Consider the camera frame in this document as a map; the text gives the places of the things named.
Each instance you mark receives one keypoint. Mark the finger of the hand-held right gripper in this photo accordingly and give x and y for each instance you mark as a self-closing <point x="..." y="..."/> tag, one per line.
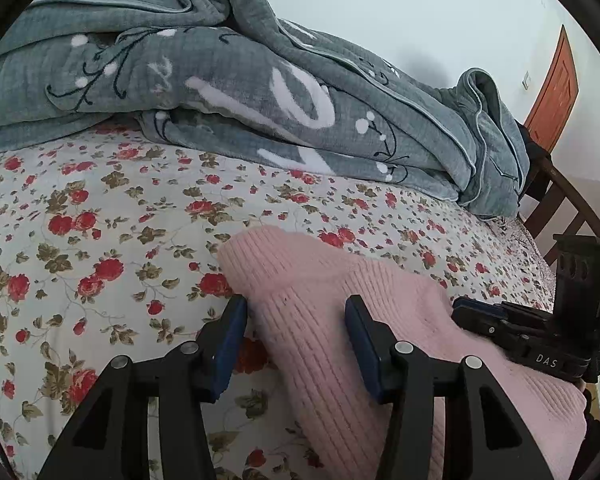
<point x="485" y="317"/>

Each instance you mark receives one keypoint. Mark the floral bed sheet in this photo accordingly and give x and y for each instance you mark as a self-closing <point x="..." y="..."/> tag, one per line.
<point x="105" y="200"/>

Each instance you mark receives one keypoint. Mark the grey printed blanket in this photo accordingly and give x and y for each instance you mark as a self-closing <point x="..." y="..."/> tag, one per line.
<point x="230" y="70"/>

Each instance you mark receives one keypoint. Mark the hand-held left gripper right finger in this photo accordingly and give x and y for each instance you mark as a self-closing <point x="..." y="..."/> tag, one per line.
<point x="362" y="347"/>

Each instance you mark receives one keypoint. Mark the white wall switch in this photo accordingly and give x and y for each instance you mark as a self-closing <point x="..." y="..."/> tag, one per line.
<point x="526" y="80"/>

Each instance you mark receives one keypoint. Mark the pink knit sweater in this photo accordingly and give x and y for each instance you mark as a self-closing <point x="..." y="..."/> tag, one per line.
<point x="305" y="285"/>

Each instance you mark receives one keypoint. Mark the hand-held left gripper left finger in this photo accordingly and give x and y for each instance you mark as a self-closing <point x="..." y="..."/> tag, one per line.
<point x="228" y="347"/>

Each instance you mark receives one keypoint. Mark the orange wooden door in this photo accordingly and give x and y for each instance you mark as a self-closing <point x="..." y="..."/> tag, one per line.
<point x="555" y="95"/>

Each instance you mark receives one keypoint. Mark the dark cloth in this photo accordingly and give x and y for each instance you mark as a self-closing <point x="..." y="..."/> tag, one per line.
<point x="530" y="155"/>

